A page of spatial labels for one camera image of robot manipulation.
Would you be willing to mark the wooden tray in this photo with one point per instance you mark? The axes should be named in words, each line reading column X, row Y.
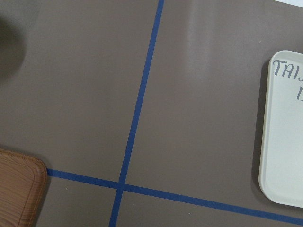
column 22, row 184

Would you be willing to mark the cream bear tray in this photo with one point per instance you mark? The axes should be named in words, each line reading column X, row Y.
column 281, row 161

